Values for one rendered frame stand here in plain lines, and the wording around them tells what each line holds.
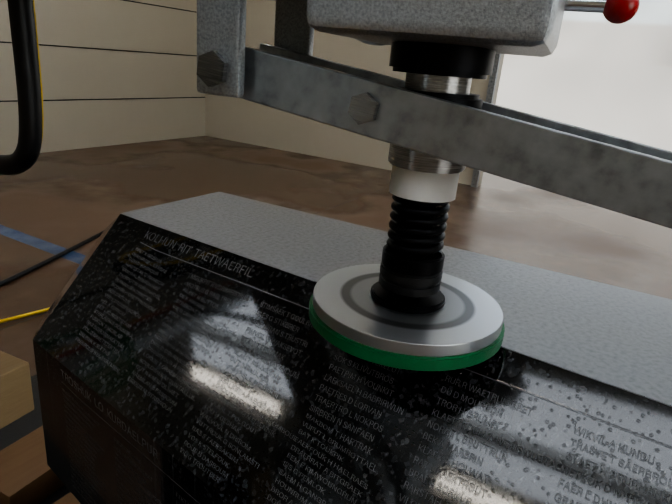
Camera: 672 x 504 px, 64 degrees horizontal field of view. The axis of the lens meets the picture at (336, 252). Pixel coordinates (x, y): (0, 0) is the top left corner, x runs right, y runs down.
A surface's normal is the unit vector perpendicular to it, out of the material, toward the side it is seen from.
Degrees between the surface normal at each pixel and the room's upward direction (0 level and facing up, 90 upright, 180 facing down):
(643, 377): 0
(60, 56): 90
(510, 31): 112
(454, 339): 0
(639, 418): 45
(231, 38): 90
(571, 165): 90
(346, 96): 90
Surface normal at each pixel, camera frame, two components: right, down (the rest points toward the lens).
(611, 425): -0.33, -0.50
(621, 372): 0.08, -0.94
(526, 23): -0.38, 0.28
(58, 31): 0.86, 0.24
